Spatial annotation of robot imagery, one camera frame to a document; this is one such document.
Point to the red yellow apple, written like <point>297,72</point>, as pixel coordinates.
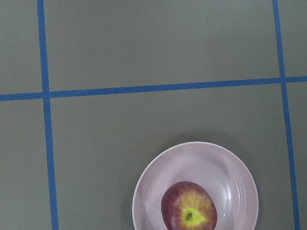
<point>187,206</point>

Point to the pink plate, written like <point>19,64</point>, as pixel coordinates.
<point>220,172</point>

